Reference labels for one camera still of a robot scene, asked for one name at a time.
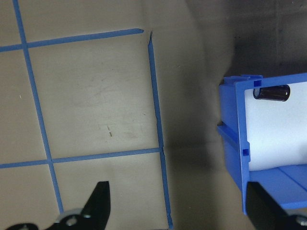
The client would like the blue plastic battery bin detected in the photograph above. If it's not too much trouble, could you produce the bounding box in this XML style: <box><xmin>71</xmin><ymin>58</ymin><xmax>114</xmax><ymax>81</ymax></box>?
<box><xmin>217</xmin><ymin>73</ymin><xmax>307</xmax><ymax>216</ymax></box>

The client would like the black cylindrical battery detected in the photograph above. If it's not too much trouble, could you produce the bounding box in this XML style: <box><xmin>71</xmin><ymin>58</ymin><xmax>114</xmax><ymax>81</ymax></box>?
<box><xmin>252</xmin><ymin>84</ymin><xmax>291</xmax><ymax>103</ymax></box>

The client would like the white foam liner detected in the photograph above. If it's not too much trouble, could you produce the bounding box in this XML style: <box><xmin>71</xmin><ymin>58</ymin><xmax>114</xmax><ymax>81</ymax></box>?
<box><xmin>244</xmin><ymin>81</ymin><xmax>307</xmax><ymax>172</ymax></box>

